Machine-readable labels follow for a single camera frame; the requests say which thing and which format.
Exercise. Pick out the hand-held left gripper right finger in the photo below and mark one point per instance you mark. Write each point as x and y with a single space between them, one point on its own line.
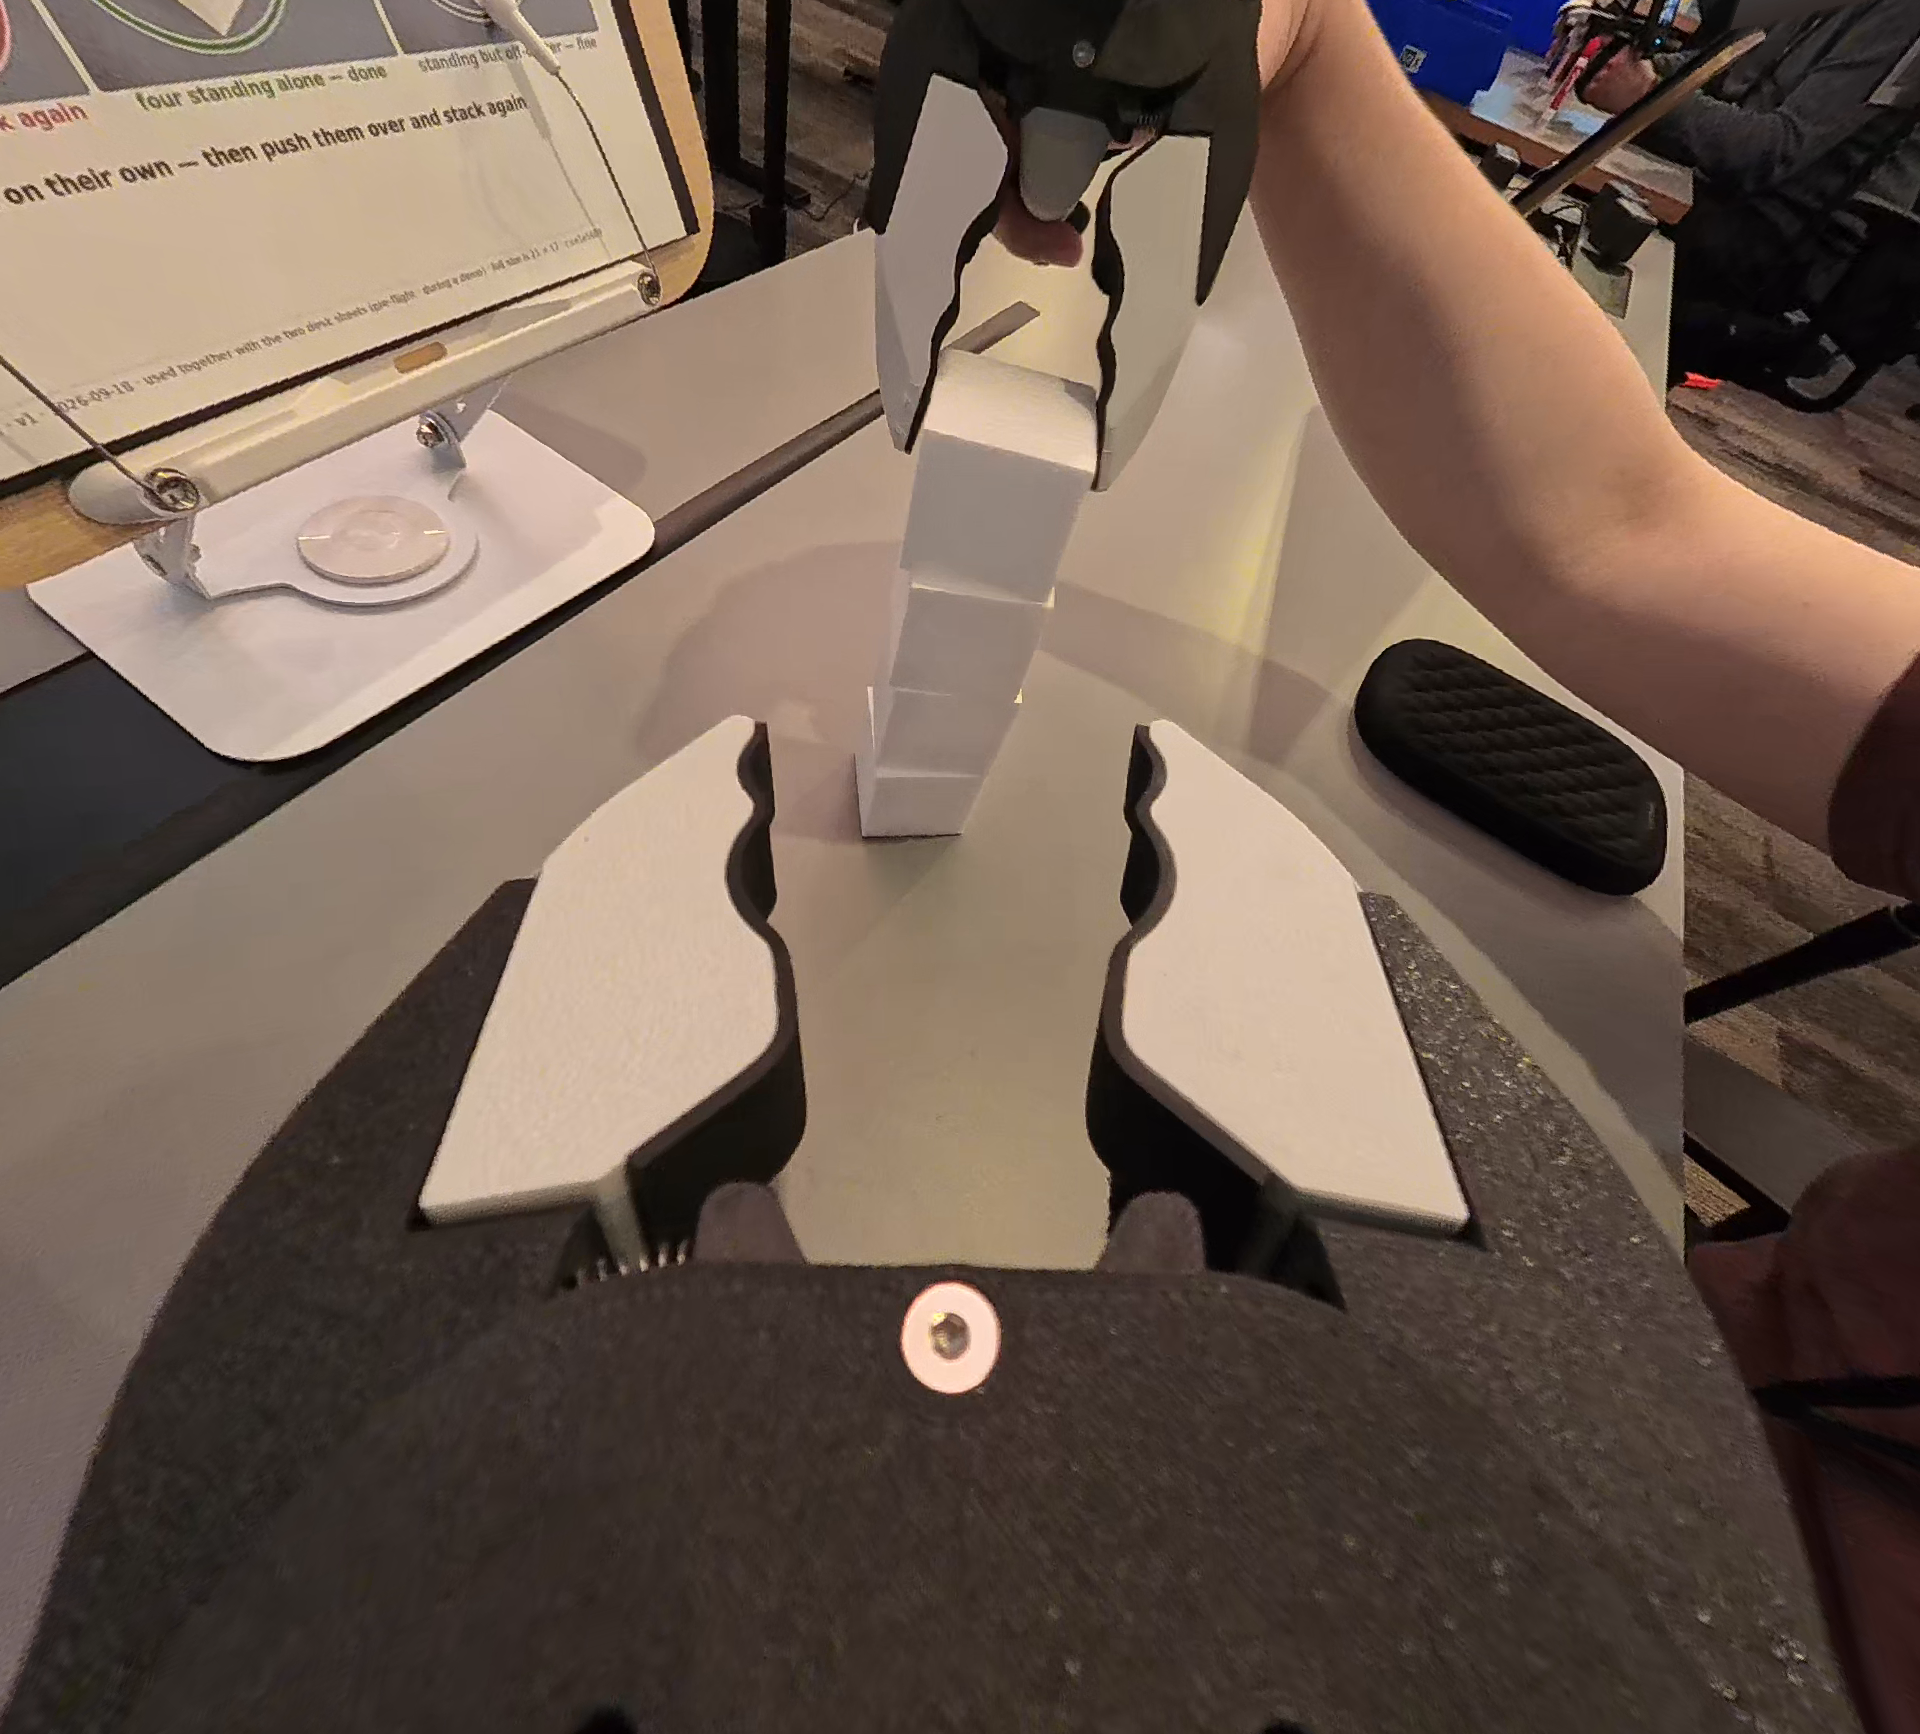
1290 1030

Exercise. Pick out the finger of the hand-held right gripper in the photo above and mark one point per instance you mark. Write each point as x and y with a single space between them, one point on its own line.
921 236
1164 279

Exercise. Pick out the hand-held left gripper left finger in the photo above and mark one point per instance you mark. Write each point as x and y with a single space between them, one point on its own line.
614 999

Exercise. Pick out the white foam cube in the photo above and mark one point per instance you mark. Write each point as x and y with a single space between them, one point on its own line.
944 729
921 801
997 475
968 637

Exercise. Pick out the person's right forearm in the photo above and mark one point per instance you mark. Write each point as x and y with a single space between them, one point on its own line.
1500 414

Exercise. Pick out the person's right hand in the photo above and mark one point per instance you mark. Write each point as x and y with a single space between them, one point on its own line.
1296 25

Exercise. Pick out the blue plastic bin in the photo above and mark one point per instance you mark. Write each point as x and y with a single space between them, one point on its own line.
1439 11

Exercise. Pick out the black mesh wrist rest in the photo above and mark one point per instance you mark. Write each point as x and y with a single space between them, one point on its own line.
1514 759

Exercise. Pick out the red and black tool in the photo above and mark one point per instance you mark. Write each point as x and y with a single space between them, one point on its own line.
1627 25

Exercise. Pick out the printed instruction sheet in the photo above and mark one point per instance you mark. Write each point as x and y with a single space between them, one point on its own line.
301 236

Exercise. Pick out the person's dark red sleeve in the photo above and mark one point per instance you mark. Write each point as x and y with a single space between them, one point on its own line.
1883 773

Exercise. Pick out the person's dark red shorts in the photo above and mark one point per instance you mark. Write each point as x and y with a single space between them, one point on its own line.
1845 1465

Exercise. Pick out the wooden document board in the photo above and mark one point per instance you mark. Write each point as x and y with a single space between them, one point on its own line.
30 548

